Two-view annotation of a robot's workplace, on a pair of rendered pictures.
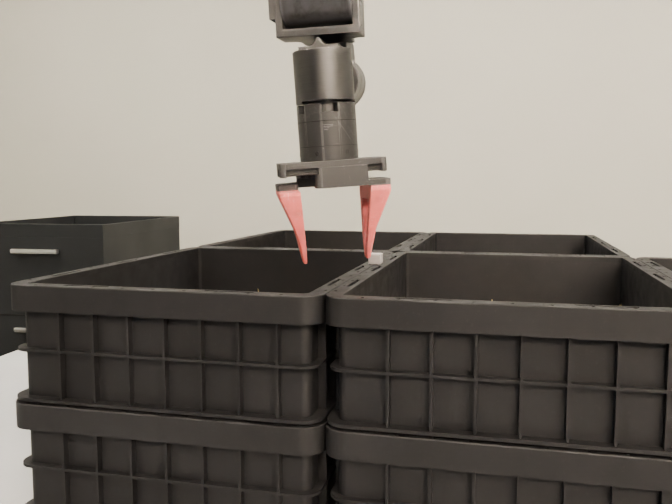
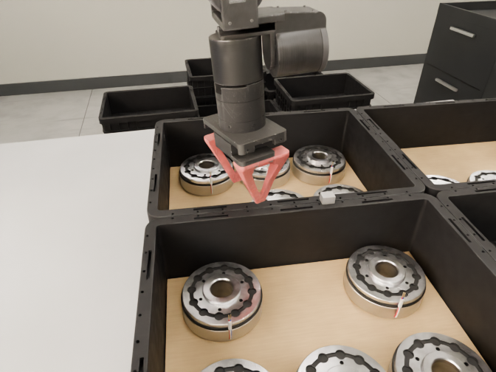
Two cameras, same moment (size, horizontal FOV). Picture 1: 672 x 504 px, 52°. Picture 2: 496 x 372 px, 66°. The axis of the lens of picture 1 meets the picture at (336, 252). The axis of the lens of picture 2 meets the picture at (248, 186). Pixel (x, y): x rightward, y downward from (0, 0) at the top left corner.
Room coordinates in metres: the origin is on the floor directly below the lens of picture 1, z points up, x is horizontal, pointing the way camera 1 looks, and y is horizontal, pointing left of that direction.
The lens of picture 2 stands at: (0.53, -0.39, 1.25)
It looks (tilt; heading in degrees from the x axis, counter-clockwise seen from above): 35 degrees down; 67
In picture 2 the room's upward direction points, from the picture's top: straight up
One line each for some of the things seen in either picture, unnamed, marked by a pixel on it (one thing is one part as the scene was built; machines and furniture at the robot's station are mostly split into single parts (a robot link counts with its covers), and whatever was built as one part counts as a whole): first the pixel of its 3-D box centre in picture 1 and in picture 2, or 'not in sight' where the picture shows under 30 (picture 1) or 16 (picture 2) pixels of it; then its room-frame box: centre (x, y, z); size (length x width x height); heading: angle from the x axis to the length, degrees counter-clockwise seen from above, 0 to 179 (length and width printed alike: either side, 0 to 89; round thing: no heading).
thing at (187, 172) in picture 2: not in sight; (207, 167); (0.69, 0.21, 0.86); 0.10 x 0.10 x 0.01
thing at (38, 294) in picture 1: (238, 274); (272, 156); (0.78, 0.11, 0.92); 0.40 x 0.30 x 0.02; 166
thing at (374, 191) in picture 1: (351, 212); (252, 166); (0.69, -0.02, 0.99); 0.07 x 0.07 x 0.09; 7
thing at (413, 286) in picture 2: not in sight; (385, 272); (0.83, -0.14, 0.86); 0.10 x 0.10 x 0.01
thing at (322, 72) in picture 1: (324, 77); (241, 56); (0.69, 0.01, 1.12); 0.07 x 0.06 x 0.07; 170
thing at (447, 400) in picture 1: (509, 332); (323, 327); (0.71, -0.18, 0.87); 0.40 x 0.30 x 0.11; 166
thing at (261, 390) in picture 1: (238, 319); (271, 181); (0.78, 0.11, 0.87); 0.40 x 0.30 x 0.11; 166
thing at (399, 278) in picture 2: not in sight; (386, 270); (0.83, -0.14, 0.86); 0.05 x 0.05 x 0.01
